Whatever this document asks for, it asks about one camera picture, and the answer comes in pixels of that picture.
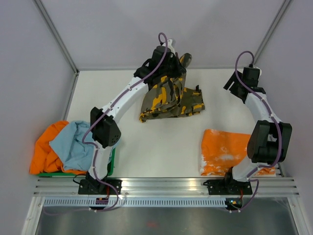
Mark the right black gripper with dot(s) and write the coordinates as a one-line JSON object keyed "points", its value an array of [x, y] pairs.
{"points": [[231, 80]]}

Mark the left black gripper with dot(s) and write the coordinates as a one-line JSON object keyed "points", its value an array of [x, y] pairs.
{"points": [[179, 69]]}

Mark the camouflage trousers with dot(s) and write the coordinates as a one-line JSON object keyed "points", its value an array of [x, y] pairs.
{"points": [[171, 99]]}

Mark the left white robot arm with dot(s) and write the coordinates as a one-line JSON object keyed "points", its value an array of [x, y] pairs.
{"points": [[104, 122]]}

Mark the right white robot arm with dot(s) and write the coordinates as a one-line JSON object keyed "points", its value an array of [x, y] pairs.
{"points": [[269, 141]]}

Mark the folded orange trousers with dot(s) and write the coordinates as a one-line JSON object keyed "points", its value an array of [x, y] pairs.
{"points": [[221, 150]]}

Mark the green plastic bin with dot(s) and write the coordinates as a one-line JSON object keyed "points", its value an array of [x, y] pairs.
{"points": [[110, 169]]}

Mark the light blue garment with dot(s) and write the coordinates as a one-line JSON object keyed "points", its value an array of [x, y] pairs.
{"points": [[69, 147]]}

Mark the orange garment in bin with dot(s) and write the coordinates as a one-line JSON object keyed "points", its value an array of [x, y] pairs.
{"points": [[44, 159]]}

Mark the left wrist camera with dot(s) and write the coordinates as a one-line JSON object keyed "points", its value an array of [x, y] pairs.
{"points": [[171, 45]]}

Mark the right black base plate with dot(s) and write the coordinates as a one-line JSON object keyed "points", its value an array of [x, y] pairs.
{"points": [[217, 187]]}

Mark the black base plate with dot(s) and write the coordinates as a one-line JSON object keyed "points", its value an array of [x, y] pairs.
{"points": [[90, 186], [217, 187]]}

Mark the white slotted cable duct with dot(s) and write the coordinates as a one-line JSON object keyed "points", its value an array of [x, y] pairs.
{"points": [[135, 202]]}

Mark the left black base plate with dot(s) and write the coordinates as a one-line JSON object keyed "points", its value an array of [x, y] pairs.
{"points": [[90, 186]]}

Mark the aluminium rail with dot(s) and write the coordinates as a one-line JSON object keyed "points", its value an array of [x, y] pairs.
{"points": [[159, 187]]}

